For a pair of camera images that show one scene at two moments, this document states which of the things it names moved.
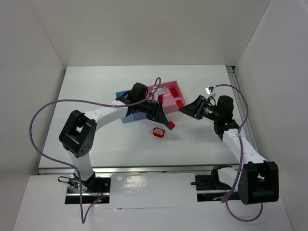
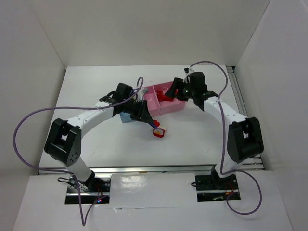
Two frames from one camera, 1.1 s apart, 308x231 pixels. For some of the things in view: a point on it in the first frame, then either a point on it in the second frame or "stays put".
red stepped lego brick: [171, 124] to [156, 122]
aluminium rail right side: [250, 133] stays put
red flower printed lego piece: [158, 132] stays put
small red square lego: [179, 103] to [162, 97]
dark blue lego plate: [168, 127] to [153, 125]
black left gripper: [156, 109] to [142, 110]
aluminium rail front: [129, 171] stays put
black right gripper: [198, 108] to [179, 89]
